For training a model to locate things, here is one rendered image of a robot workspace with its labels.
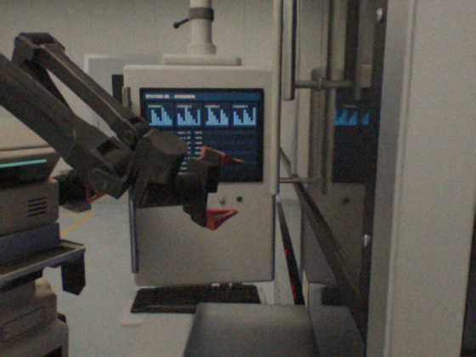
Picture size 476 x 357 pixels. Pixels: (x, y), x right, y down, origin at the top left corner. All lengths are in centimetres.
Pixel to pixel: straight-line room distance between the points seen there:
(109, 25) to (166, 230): 512
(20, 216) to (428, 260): 103
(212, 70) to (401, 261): 108
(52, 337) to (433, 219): 113
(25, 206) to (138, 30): 516
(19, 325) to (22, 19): 585
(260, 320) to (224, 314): 9
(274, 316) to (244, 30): 517
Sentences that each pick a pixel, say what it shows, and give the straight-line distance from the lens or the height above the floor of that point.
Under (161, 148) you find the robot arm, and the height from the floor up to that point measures 136.
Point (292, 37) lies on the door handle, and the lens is 79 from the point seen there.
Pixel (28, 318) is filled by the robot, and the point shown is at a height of 85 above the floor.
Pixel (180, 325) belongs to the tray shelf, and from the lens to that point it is 109.
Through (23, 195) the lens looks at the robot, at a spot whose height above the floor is 119.
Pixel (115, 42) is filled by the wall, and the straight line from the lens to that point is 628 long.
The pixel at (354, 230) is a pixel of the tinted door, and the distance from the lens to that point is 52.
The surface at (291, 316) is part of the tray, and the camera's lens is 112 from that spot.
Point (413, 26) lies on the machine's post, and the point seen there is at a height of 147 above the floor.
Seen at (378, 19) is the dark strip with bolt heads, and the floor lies 150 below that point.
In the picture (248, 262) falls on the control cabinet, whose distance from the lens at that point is 146.
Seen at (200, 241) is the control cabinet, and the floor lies 96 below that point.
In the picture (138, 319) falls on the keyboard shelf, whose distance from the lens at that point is 130.
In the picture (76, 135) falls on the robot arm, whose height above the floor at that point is 137.
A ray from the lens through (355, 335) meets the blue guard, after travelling 50.
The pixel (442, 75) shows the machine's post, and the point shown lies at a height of 144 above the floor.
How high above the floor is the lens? 142
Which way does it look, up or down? 10 degrees down
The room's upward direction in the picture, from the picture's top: straight up
